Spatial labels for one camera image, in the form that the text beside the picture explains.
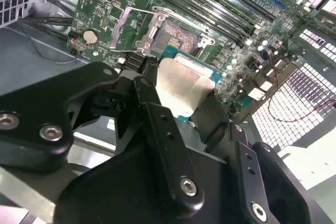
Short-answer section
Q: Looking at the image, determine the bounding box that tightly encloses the CPU with silver heat spreader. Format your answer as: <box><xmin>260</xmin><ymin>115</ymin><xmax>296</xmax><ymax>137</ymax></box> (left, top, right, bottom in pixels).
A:
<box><xmin>154</xmin><ymin>45</ymin><xmax>227</xmax><ymax>124</ymax></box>

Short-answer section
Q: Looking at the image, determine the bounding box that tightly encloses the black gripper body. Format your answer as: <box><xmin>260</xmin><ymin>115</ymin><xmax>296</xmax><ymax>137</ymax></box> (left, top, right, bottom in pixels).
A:
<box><xmin>55</xmin><ymin>140</ymin><xmax>246</xmax><ymax>224</ymax></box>

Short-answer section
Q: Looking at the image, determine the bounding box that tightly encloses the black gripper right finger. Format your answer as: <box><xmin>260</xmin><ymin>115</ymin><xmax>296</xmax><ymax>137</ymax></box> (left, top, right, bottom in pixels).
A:
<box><xmin>194</xmin><ymin>94</ymin><xmax>313</xmax><ymax>224</ymax></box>

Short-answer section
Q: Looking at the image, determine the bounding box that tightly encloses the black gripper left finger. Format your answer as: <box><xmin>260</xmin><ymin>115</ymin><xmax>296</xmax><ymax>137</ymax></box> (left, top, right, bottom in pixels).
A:
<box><xmin>0</xmin><ymin>57</ymin><xmax>205</xmax><ymax>218</ymax></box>

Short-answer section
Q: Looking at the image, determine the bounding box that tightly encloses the metal socket cover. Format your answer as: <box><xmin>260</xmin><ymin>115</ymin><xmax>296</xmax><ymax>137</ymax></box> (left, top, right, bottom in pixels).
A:
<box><xmin>109</xmin><ymin>5</ymin><xmax>159</xmax><ymax>52</ymax></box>

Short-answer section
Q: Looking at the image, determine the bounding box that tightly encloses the silver wire locking lever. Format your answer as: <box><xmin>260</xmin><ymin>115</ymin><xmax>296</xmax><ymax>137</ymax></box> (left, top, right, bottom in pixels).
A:
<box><xmin>134</xmin><ymin>40</ymin><xmax>152</xmax><ymax>55</ymax></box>
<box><xmin>151</xmin><ymin>5</ymin><xmax>191</xmax><ymax>20</ymax></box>

